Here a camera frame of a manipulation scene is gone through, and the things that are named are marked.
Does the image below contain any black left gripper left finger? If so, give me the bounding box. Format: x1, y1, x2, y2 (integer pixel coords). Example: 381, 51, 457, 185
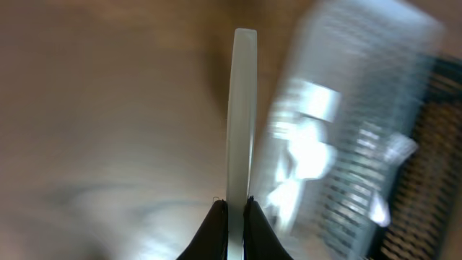
177, 200, 228, 260

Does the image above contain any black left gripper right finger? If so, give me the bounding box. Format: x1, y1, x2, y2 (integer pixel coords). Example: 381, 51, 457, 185
243, 196, 292, 260

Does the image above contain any white spoon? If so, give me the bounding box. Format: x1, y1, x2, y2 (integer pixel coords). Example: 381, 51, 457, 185
267, 118, 337, 229

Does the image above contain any white utensil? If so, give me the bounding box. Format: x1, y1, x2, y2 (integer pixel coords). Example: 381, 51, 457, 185
226, 28, 258, 260

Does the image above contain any white utensil handle diagonal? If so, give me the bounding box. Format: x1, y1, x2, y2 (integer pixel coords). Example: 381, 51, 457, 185
367, 132, 418, 228

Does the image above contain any clear mesh plastic basket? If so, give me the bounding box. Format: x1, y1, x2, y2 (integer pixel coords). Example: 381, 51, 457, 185
250, 0, 443, 259

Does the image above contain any dark green mesh basket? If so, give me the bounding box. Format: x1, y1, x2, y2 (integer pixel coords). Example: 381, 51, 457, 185
367, 56, 461, 260

